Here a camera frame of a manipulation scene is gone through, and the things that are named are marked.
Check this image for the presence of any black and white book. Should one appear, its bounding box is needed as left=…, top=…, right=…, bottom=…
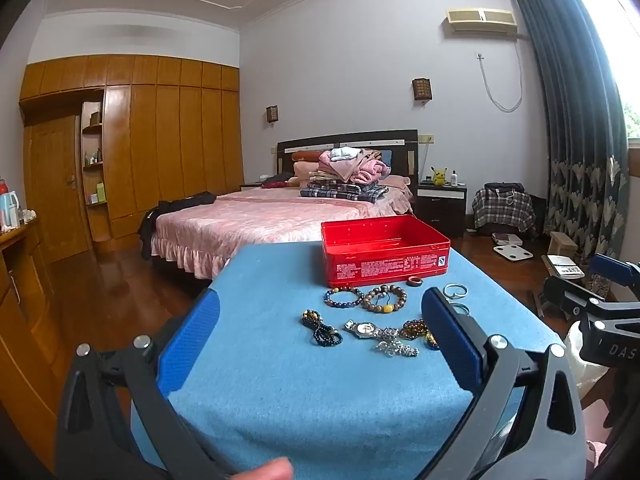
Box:
left=541, top=254, right=589, bottom=281

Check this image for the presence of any red tin box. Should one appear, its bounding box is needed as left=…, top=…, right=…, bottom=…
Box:
left=320, top=215, right=451, bottom=289

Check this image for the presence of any white wall cable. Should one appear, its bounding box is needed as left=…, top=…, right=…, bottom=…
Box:
left=475, top=50, right=525, bottom=113

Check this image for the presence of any pile of pink clothes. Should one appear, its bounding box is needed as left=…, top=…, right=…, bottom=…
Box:
left=310, top=147, right=392, bottom=186

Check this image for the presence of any multicolour bead bracelet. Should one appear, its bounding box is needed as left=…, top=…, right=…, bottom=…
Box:
left=323, top=286, right=365, bottom=309

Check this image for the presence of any bed with pink bedspread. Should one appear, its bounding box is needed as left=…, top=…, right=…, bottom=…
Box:
left=150, top=175, right=417, bottom=281

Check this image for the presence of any large wooden wall lamp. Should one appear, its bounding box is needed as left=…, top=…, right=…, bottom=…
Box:
left=411, top=77, right=433, bottom=105

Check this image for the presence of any small wooden stool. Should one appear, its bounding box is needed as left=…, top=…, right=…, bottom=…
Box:
left=547, top=232, right=579, bottom=260

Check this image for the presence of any brown wooden bead bracelet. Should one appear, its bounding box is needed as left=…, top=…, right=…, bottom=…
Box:
left=365, top=284, right=408, bottom=315

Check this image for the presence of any wooden door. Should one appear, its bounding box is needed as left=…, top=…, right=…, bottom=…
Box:
left=23, top=114, right=94, bottom=267

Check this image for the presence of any white plastic bag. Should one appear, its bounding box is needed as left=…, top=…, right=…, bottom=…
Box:
left=564, top=327, right=612, bottom=400

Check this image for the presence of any window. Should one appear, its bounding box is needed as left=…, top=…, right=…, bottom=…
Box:
left=574, top=0, right=640, bottom=142

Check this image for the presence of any wooden wardrobe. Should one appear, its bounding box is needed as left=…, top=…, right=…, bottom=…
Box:
left=19, top=52, right=245, bottom=257

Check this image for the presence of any amber bead bracelet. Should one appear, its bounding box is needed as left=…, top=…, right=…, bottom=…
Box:
left=398, top=318, right=441, bottom=351

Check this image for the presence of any dark multi-strand bead bracelet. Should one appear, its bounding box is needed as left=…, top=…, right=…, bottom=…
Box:
left=300, top=308, right=345, bottom=347

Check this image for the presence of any black clothing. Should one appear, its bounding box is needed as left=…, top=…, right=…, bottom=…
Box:
left=138, top=192, right=219, bottom=261

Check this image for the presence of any plaid folded cloth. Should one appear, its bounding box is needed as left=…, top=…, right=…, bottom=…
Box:
left=299, top=182, right=389, bottom=205

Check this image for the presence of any white bathroom scale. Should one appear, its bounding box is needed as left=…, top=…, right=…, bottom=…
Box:
left=492, top=243, right=525, bottom=265

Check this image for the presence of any person's left hand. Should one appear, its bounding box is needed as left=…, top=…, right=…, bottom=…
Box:
left=234, top=457, right=296, bottom=480

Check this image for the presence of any silver wristwatch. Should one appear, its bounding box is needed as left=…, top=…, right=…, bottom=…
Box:
left=343, top=319, right=401, bottom=342

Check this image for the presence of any grey-green patterned curtain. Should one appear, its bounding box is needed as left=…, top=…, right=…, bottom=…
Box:
left=509, top=0, right=632, bottom=286

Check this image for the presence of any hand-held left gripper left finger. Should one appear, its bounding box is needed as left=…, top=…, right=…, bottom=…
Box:
left=55, top=290, right=236, bottom=480

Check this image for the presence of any plaid bag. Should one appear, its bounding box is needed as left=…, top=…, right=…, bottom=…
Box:
left=472, top=182, right=537, bottom=237

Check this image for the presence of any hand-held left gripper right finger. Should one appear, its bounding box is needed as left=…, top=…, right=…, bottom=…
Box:
left=421, top=287, right=589, bottom=480

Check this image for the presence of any light blue kettle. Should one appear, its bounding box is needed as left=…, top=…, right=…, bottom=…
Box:
left=0, top=189, right=22, bottom=232

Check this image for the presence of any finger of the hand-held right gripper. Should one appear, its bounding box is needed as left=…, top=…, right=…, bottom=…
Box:
left=542, top=276, right=623, bottom=322
left=590, top=254, right=640, bottom=292

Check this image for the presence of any wall air conditioner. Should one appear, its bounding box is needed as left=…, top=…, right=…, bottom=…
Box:
left=446, top=7, right=519, bottom=39

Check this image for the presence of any stack of pink pillows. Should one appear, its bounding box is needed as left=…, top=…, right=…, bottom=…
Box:
left=292, top=149, right=326, bottom=179

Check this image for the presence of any silver chain bracelet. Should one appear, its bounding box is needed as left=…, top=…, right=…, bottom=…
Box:
left=372, top=337, right=420, bottom=359

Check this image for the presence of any dark clothing with red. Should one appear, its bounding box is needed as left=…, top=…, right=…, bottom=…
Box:
left=260, top=172, right=297, bottom=190

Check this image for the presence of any dark nightstand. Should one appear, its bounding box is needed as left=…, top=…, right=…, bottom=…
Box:
left=414, top=182, right=469, bottom=240

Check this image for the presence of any wooden side cabinet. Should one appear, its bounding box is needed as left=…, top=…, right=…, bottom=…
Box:
left=0, top=220, right=63, bottom=466

